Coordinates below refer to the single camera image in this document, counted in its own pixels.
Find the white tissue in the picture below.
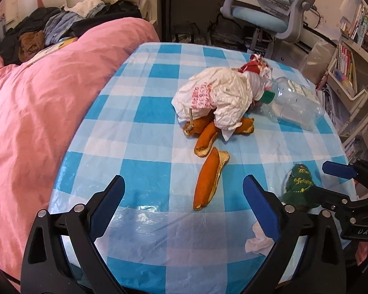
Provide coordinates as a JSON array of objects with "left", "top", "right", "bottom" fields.
[{"left": 245, "top": 221, "right": 275, "bottom": 256}]

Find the green Christmas wrapper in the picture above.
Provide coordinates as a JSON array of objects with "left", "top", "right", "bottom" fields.
[{"left": 282, "top": 163, "right": 319, "bottom": 212}]

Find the long orange peel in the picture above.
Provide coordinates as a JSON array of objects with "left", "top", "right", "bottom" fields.
[{"left": 193, "top": 147, "right": 230, "bottom": 211}]

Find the clear plastic bottle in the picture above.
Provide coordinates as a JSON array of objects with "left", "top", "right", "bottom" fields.
[{"left": 259, "top": 77, "right": 325, "bottom": 129}]

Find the orange peel strip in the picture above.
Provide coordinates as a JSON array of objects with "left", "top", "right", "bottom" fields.
[{"left": 194, "top": 122, "right": 221, "bottom": 157}]

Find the small orange peel piece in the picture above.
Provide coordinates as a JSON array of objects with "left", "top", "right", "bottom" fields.
[{"left": 234, "top": 117, "right": 254, "bottom": 135}]

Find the white bookshelf with books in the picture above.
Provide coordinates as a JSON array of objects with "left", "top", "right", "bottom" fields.
[{"left": 317, "top": 0, "right": 368, "bottom": 162}]

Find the blue checkered plastic tablecloth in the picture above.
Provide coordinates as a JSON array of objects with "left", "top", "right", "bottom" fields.
[{"left": 49, "top": 43, "right": 356, "bottom": 293}]

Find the pink duvet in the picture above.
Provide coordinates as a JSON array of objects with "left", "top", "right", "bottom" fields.
[{"left": 0, "top": 17, "right": 159, "bottom": 279}]

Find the red white snack wrapper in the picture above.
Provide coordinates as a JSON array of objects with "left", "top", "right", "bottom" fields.
[{"left": 238, "top": 54, "right": 273, "bottom": 80}]

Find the yellow book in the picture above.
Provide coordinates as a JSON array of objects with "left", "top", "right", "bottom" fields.
[{"left": 26, "top": 37, "right": 78, "bottom": 67}]

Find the blue grey office chair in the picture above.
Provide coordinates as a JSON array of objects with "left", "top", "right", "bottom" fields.
[{"left": 221, "top": 0, "right": 315, "bottom": 51}]

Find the pile of dark clothes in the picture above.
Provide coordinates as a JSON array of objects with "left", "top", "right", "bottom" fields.
[{"left": 0, "top": 0, "right": 142, "bottom": 65}]

